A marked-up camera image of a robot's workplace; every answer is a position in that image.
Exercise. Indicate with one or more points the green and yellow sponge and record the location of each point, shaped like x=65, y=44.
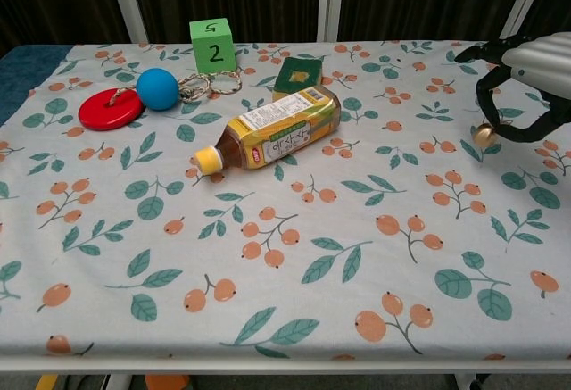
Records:
x=296, y=78

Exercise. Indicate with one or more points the white folding screen frame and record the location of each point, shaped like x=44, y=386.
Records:
x=330, y=2

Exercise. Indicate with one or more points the green numbered foam cube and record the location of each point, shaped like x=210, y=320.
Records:
x=212, y=46

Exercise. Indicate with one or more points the orange object under table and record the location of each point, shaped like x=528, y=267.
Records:
x=167, y=381

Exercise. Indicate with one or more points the yellow capped tea bottle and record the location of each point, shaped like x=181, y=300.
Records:
x=276, y=131

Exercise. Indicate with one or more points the blue ball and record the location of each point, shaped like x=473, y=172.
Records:
x=157, y=88

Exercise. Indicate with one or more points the yellow object under table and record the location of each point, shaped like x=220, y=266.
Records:
x=46, y=382

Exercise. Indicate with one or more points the red disc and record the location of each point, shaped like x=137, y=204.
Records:
x=110, y=110

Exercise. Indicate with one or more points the floral print tablecloth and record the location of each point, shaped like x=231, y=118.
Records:
x=285, y=238

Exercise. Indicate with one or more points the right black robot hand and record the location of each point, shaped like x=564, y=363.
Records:
x=531, y=60

